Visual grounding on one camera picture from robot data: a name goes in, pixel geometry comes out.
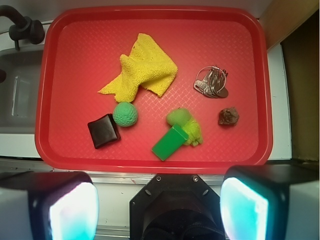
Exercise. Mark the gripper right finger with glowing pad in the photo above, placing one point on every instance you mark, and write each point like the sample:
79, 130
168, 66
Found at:
271, 202

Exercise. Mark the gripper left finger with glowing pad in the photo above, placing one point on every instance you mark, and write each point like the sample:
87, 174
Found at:
48, 206

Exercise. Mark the yellow cloth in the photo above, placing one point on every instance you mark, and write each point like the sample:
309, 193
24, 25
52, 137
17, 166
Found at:
146, 66

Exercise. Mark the brown rock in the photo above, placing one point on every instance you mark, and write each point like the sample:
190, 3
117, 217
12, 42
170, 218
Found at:
228, 116

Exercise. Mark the black leather pouch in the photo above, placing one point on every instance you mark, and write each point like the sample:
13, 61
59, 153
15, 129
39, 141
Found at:
104, 131

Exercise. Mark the green rectangular block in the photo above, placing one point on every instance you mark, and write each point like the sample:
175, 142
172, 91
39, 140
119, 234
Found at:
173, 139

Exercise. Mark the grey sink basin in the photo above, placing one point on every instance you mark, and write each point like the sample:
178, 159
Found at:
19, 90

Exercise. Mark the lime green plush toy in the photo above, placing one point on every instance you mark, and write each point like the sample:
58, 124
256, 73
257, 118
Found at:
185, 120

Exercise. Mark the green dimpled ball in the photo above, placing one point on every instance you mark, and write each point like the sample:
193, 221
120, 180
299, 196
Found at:
125, 114

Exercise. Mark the red plastic tray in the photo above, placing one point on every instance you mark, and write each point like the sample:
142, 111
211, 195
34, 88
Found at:
222, 62

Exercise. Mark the grey sink faucet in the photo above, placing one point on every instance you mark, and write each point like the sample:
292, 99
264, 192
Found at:
23, 28

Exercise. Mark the brown cardboard box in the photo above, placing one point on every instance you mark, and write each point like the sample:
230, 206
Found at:
295, 26

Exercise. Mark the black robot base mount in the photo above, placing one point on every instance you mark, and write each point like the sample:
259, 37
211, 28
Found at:
176, 207

